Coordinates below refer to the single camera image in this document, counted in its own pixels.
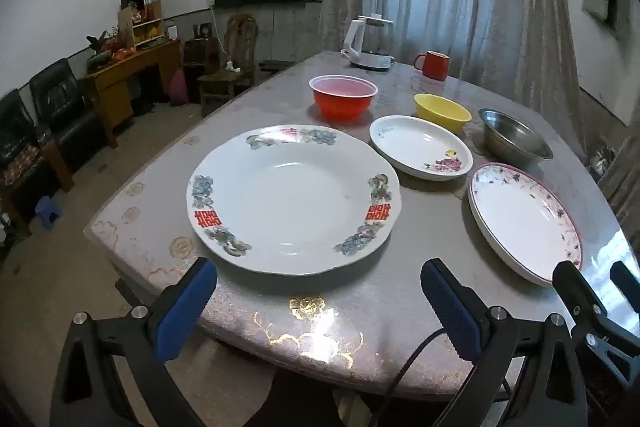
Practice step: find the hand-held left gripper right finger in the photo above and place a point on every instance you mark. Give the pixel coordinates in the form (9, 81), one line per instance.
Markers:
(450, 307)

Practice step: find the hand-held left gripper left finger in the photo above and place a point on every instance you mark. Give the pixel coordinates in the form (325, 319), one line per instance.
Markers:
(185, 302)

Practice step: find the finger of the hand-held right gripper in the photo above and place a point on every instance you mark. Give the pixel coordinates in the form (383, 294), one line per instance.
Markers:
(627, 284)
(575, 289)

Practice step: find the white pink-rimmed floral plate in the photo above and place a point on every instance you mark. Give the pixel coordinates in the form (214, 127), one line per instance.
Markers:
(520, 219)

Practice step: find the large white blue-floral plate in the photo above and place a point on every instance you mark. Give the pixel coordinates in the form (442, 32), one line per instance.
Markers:
(290, 202)

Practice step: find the small white pink-flower plate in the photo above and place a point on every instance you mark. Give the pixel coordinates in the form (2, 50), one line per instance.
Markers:
(417, 144)

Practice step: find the stainless steel bowl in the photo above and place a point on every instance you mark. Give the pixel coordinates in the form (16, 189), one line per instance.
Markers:
(512, 134)

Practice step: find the narrow beige curtain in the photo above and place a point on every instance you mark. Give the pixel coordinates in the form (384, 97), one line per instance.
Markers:
(622, 177)

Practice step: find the blue plastic stool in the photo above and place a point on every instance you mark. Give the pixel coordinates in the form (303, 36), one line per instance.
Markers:
(48, 213)

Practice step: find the yellow bowl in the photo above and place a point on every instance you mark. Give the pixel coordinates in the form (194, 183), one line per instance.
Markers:
(442, 109)

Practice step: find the pink bag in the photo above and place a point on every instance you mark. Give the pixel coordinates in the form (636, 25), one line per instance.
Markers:
(178, 88)

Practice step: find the black leather armchair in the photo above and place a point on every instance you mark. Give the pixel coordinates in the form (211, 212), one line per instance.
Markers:
(25, 157)
(65, 107)

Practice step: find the red plastic bowl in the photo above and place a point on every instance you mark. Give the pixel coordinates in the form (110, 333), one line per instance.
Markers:
(342, 102)

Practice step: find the wooden desk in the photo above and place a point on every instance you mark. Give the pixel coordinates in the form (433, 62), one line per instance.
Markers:
(125, 77)

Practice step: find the carved wooden chair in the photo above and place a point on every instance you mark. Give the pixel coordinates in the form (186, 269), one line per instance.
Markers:
(235, 72)

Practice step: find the red mug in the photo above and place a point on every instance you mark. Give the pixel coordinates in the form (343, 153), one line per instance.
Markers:
(434, 66)

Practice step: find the potted plant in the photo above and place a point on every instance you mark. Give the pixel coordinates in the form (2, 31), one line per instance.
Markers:
(100, 44)

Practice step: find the white electric kettle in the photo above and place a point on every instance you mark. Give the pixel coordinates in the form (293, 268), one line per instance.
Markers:
(367, 47)

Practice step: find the wooden desktop shelf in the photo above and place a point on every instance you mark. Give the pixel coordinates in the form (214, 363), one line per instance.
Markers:
(145, 24)

